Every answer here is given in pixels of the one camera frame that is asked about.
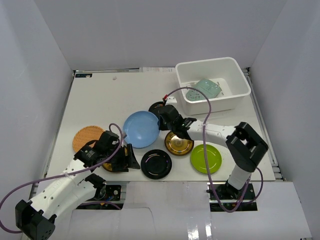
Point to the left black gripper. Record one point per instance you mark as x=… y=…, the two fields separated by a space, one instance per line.
x=127 y=159

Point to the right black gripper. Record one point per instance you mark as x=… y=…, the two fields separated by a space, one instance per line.
x=161 y=126

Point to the black glossy plate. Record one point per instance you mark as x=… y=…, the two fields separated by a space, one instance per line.
x=156 y=164

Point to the blue plastic plate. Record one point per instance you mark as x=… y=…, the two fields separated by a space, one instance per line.
x=141 y=129

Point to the light green ceramic plate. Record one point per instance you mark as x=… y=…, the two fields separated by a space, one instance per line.
x=201 y=89

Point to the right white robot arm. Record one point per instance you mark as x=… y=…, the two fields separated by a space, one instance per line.
x=245 y=145

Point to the black plate near bin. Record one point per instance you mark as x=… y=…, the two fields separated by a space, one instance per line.
x=154 y=108

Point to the white plastic bin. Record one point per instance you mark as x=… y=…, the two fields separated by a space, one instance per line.
x=223 y=72

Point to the small yellow patterned plate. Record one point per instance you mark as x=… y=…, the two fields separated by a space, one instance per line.
x=109 y=167

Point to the large yellow patterned plate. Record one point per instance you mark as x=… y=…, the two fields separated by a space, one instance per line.
x=178 y=146

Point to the woven wicker plate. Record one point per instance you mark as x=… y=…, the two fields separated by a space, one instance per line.
x=85 y=135

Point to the blue label sticker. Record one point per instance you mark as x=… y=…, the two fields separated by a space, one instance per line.
x=83 y=75

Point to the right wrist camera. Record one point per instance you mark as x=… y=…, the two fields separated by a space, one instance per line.
x=169 y=100

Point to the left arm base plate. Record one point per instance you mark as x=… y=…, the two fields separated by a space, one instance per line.
x=109 y=193

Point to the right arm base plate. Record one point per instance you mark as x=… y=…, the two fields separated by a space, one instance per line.
x=229 y=201

